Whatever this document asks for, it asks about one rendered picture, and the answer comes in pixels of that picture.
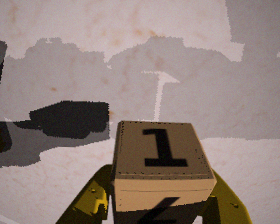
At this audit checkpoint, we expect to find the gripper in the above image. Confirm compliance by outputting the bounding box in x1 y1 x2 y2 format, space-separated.
55 164 252 224

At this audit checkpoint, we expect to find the brown calendar cube with number 1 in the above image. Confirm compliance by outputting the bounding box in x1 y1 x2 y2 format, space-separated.
110 120 217 224

